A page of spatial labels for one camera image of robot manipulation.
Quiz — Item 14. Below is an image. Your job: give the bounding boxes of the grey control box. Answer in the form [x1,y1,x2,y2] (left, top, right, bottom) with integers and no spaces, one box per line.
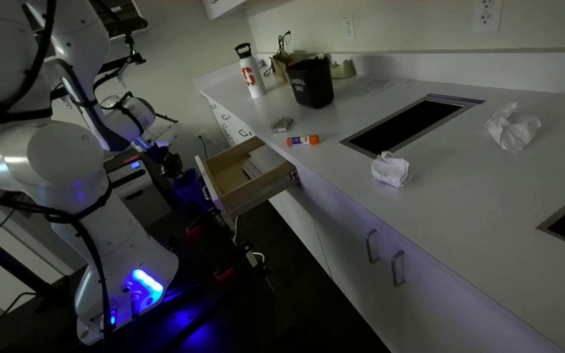
[102,144,174,227]

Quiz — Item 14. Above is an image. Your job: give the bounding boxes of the pale green tape dispenser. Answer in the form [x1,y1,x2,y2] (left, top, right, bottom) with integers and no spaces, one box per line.
[329,58,357,81]

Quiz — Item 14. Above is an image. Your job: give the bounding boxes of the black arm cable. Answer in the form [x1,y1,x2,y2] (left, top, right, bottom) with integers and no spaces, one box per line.
[0,0,180,336]

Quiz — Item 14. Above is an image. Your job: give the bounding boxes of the black robot cart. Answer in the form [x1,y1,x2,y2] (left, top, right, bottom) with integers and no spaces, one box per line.
[0,193,278,353]

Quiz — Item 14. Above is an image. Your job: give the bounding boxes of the wooden drawer white front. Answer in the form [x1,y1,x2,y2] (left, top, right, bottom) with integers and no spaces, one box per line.
[192,134,298,219]

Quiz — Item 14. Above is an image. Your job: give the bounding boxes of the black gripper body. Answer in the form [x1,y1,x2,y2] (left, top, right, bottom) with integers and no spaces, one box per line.
[153,146,186,185]

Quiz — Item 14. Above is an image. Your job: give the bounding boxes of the rectangular counter waste opening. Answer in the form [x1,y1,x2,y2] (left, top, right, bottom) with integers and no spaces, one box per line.
[339,91,484,160]

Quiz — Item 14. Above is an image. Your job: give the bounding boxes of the orange white glue stick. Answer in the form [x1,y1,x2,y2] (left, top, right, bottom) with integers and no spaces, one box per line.
[284,132,321,148]

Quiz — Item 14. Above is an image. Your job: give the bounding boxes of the clear case of pins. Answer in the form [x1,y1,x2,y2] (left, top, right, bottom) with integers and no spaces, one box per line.
[269,115,296,132]

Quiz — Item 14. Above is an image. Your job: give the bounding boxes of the blue bin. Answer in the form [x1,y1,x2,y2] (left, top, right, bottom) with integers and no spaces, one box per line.
[170,166,216,213]

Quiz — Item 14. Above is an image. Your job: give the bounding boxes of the black landfill only bin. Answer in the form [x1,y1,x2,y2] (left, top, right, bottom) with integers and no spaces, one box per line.
[286,54,335,109]

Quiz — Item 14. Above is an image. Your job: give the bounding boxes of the white water bottle red logo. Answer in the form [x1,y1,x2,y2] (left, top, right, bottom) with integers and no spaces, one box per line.
[233,40,269,101]

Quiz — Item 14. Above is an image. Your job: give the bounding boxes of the white wall outlet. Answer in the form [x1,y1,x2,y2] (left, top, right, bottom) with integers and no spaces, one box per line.
[469,0,504,34]
[339,15,357,44]

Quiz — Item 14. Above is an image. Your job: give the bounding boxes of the black clamp orange grip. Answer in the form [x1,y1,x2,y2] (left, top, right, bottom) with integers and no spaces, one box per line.
[212,262,241,285]
[182,221,208,238]

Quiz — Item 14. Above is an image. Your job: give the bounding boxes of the metal cabinet door handle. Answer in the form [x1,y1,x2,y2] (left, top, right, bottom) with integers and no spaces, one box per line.
[363,227,382,264]
[388,248,408,287]

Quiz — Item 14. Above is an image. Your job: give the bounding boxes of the black metal stand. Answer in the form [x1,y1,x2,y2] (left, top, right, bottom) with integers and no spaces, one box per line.
[88,0,151,85]

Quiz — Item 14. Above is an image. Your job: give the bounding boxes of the white paper stack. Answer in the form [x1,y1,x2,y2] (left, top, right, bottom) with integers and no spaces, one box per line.
[241,144,288,181]

